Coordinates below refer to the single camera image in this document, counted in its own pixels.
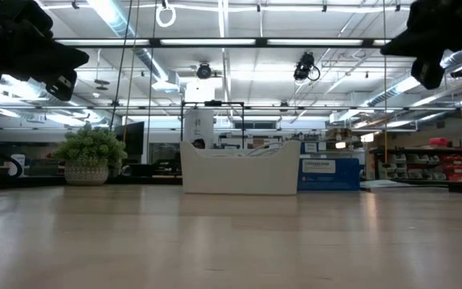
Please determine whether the round black ceiling camera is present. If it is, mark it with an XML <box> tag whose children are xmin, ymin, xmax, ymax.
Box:
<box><xmin>196</xmin><ymin>63</ymin><xmax>213</xmax><ymax>80</ymax></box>

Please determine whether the blue box with white label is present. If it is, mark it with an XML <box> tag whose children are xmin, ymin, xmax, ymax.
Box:
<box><xmin>297</xmin><ymin>157</ymin><xmax>362</xmax><ymax>192</ymax></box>

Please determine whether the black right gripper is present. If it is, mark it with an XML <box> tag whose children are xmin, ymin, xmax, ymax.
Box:
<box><xmin>379</xmin><ymin>0</ymin><xmax>462</xmax><ymax>91</ymax></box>

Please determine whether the thin black hanging cable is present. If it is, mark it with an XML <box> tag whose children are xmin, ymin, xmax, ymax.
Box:
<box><xmin>108</xmin><ymin>0</ymin><xmax>134</xmax><ymax>130</ymax></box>

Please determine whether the grey flat board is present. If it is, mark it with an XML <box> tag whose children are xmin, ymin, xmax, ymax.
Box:
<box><xmin>359</xmin><ymin>179</ymin><xmax>449</xmax><ymax>192</ymax></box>

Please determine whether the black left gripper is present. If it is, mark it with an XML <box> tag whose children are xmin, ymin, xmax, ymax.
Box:
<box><xmin>0</xmin><ymin>0</ymin><xmax>91</xmax><ymax>102</ymax></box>

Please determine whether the thin yellow hanging cable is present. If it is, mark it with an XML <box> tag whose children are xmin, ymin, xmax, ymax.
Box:
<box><xmin>123</xmin><ymin>0</ymin><xmax>141</xmax><ymax>144</ymax></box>

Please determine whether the white USB-C cable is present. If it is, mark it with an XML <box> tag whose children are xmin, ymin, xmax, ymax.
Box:
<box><xmin>237</xmin><ymin>140</ymin><xmax>285</xmax><ymax>158</ymax></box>

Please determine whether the white hanging ring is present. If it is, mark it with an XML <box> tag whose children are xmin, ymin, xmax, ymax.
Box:
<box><xmin>156</xmin><ymin>2</ymin><xmax>177</xmax><ymax>29</ymax></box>

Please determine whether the black monitor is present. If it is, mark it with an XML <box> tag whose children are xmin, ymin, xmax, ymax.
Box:
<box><xmin>114</xmin><ymin>120</ymin><xmax>146</xmax><ymax>165</ymax></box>

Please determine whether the green potted plant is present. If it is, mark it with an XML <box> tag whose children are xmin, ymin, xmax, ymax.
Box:
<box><xmin>53</xmin><ymin>123</ymin><xmax>128</xmax><ymax>186</ymax></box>

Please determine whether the white cylindrical tank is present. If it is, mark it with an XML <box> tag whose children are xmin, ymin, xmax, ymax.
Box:
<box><xmin>183</xmin><ymin>108</ymin><xmax>216</xmax><ymax>149</ymax></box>

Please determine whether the shelf with red bins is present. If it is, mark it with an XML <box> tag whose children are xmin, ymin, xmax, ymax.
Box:
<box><xmin>369</xmin><ymin>146</ymin><xmax>462</xmax><ymax>184</ymax></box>

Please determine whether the black overhead camera with cable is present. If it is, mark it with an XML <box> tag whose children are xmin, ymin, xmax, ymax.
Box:
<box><xmin>293</xmin><ymin>51</ymin><xmax>322</xmax><ymax>83</ymax></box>

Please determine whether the white plastic bin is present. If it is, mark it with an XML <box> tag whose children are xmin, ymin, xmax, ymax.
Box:
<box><xmin>180</xmin><ymin>140</ymin><xmax>302</xmax><ymax>196</ymax></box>

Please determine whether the black metal frame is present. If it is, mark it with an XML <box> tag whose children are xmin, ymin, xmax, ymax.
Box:
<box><xmin>180</xmin><ymin>100</ymin><xmax>246</xmax><ymax>151</ymax></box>

